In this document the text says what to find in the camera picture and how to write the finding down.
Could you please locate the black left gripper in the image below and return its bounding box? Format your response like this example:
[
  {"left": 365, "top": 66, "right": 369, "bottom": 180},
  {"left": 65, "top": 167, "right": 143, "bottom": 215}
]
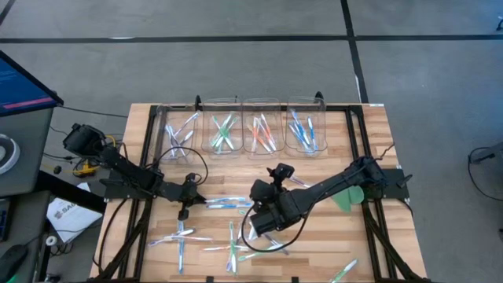
[{"left": 178, "top": 172, "right": 207, "bottom": 222}]

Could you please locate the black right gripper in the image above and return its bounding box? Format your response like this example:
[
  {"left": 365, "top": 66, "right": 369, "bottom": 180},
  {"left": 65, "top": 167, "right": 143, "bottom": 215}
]
[{"left": 249, "top": 164, "right": 296, "bottom": 237}]

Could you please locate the orange and white toothbrush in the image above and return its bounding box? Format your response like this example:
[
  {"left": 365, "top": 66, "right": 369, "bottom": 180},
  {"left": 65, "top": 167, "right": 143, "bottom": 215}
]
[
  {"left": 257, "top": 116, "right": 272, "bottom": 149},
  {"left": 200, "top": 244, "right": 252, "bottom": 252},
  {"left": 246, "top": 123, "right": 274, "bottom": 153},
  {"left": 251, "top": 116, "right": 259, "bottom": 153},
  {"left": 260, "top": 113, "right": 277, "bottom": 151},
  {"left": 164, "top": 234, "right": 214, "bottom": 242}
]

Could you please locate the clear plastic bin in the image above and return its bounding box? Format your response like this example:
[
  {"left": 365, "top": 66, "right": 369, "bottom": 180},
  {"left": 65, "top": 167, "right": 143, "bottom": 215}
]
[
  {"left": 200, "top": 97, "right": 244, "bottom": 159},
  {"left": 285, "top": 95, "right": 329, "bottom": 155},
  {"left": 241, "top": 97, "right": 286, "bottom": 155},
  {"left": 155, "top": 102, "right": 197, "bottom": 164}
]

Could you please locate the green flat sheet piece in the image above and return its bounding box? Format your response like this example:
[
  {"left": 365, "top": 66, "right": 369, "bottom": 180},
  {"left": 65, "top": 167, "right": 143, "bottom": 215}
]
[{"left": 331, "top": 184, "right": 365, "bottom": 215}]

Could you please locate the yellow tool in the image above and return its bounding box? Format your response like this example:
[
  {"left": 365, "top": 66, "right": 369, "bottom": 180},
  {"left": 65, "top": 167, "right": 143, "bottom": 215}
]
[{"left": 73, "top": 161, "right": 100, "bottom": 178}]

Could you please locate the white printed booklet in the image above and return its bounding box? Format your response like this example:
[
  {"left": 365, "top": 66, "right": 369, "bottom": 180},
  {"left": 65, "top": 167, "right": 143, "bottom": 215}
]
[{"left": 46, "top": 182, "right": 104, "bottom": 244}]

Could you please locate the grey cabinet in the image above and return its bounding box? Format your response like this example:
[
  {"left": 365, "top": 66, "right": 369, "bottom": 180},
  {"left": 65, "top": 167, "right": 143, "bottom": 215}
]
[{"left": 0, "top": 106, "right": 55, "bottom": 198}]

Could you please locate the black desk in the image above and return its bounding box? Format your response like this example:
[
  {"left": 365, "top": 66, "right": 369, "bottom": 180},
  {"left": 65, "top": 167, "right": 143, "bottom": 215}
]
[{"left": 0, "top": 169, "right": 108, "bottom": 283}]

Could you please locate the black keyboard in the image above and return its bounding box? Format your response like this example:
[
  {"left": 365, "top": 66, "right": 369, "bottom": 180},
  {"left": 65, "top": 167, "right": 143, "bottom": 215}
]
[{"left": 0, "top": 198, "right": 12, "bottom": 243}]

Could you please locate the black computer mouse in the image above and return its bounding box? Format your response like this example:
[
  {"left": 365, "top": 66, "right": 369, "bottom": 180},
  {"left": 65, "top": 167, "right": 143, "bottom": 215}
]
[{"left": 0, "top": 244, "right": 29, "bottom": 282}]

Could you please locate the monitor with blue screen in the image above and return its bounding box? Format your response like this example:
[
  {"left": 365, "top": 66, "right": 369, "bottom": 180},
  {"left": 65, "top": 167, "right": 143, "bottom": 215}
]
[{"left": 0, "top": 50, "right": 64, "bottom": 118}]

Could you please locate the grey stand leg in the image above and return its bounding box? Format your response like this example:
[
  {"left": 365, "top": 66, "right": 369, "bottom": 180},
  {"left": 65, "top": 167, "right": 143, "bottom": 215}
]
[{"left": 469, "top": 141, "right": 503, "bottom": 165}]

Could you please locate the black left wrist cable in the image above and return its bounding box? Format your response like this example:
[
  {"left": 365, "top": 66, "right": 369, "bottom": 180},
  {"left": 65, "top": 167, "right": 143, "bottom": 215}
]
[{"left": 145, "top": 145, "right": 210, "bottom": 186}]

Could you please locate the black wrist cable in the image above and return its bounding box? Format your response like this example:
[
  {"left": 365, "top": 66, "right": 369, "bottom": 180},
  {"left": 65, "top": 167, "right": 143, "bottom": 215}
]
[
  {"left": 240, "top": 208, "right": 311, "bottom": 254},
  {"left": 145, "top": 145, "right": 210, "bottom": 186}
]

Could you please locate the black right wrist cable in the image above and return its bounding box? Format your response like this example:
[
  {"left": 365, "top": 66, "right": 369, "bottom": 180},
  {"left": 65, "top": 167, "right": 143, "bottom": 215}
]
[{"left": 240, "top": 208, "right": 311, "bottom": 254}]

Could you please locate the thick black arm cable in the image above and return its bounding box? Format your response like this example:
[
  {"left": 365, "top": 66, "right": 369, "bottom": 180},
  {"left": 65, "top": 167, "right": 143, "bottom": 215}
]
[{"left": 97, "top": 197, "right": 130, "bottom": 273}]

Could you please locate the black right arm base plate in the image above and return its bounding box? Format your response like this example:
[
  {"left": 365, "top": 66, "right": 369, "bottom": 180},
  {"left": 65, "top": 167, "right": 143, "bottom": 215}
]
[{"left": 369, "top": 167, "right": 414, "bottom": 200}]

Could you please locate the brown cable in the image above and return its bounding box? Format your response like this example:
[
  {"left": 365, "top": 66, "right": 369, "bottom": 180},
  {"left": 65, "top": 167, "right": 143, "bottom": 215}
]
[{"left": 372, "top": 140, "right": 396, "bottom": 161}]

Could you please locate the black monitor cable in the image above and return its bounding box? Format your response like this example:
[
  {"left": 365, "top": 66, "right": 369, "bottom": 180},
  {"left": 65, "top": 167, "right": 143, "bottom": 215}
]
[{"left": 58, "top": 104, "right": 130, "bottom": 119}]

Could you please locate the white ring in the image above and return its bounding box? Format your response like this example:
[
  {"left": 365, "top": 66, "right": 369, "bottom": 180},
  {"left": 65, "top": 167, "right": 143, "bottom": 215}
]
[{"left": 0, "top": 133, "right": 21, "bottom": 176}]

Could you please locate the black floor cable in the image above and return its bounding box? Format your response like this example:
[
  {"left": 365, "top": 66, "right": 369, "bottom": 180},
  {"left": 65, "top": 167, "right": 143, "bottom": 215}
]
[{"left": 466, "top": 145, "right": 503, "bottom": 204}]

